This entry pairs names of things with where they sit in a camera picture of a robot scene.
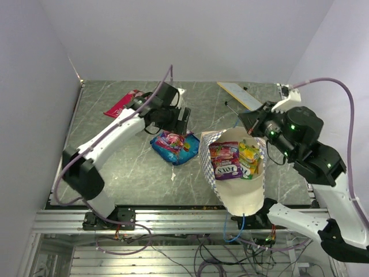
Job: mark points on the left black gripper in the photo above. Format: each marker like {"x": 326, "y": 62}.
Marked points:
{"x": 178, "y": 126}

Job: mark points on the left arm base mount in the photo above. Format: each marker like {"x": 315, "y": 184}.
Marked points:
{"x": 121, "y": 218}

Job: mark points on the blue snack bag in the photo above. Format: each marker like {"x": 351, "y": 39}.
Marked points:
{"x": 189, "y": 150}

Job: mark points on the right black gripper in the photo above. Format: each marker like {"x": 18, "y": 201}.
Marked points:
{"x": 251, "y": 120}

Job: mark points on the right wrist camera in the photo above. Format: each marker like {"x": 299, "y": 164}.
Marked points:
{"x": 290, "y": 98}

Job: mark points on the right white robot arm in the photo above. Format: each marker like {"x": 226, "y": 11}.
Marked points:
{"x": 295, "y": 134}

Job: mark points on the aluminium frame rail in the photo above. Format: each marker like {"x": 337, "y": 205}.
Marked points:
{"x": 158, "y": 221}

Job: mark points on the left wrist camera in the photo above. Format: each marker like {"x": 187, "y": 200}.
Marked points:
{"x": 178, "y": 98}

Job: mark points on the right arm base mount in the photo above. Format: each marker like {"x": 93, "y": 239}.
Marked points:
{"x": 259, "y": 220}

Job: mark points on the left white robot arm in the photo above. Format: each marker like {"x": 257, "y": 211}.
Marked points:
{"x": 163, "y": 108}

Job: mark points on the blue checkered paper bag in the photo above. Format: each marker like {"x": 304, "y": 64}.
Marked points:
{"x": 242, "y": 198}

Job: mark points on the yellow green candy wrapper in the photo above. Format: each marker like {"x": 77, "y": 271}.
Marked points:
{"x": 249, "y": 159}

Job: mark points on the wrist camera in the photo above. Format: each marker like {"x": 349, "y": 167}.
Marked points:
{"x": 290, "y": 98}
{"x": 178, "y": 98}

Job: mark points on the purple Fox's berries candy bag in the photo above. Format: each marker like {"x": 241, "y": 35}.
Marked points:
{"x": 170, "y": 141}

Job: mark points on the red snack bag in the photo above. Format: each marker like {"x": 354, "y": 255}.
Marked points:
{"x": 117, "y": 108}

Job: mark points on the small whiteboard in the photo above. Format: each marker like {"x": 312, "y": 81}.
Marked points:
{"x": 241, "y": 95}

